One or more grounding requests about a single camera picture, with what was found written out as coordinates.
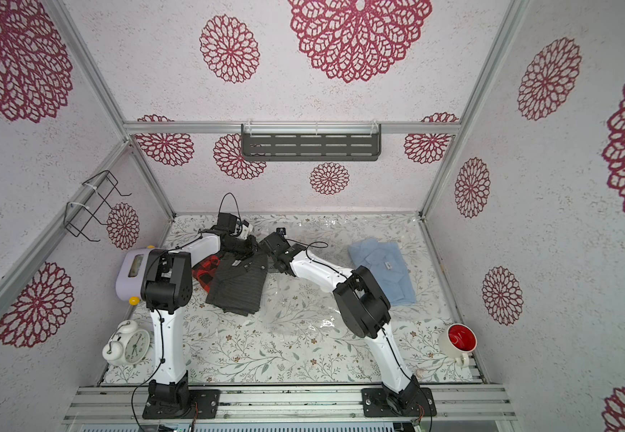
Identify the light blue shirt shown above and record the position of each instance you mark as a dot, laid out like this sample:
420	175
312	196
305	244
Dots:
386	263

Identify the dark grey wall shelf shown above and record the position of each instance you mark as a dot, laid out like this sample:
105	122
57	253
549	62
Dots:
311	144

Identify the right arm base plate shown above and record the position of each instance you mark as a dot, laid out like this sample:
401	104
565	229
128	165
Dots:
380	403

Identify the white mug red inside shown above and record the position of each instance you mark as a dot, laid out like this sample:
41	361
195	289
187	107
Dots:
458	342

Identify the red black plaid shirt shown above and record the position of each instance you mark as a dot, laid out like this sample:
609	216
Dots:
204	271

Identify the dark grey shirt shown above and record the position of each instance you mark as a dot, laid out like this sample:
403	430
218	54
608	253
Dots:
238	284

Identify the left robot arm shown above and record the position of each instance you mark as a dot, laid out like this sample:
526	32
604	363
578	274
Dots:
166	290

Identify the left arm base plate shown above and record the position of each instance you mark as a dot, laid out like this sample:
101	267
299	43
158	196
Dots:
200	404

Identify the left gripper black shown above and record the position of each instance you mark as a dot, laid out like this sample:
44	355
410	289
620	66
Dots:
252	248

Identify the clear plastic vacuum bag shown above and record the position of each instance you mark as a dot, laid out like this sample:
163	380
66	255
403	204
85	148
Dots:
293	306

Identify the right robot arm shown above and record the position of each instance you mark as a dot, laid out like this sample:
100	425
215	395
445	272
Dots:
364	308

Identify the black wire wall rack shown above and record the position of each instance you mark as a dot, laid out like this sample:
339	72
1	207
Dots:
96	193

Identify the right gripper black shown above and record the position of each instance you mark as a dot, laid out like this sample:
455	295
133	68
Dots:
269	247

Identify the white analog alarm clock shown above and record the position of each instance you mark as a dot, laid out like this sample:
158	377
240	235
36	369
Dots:
128	345

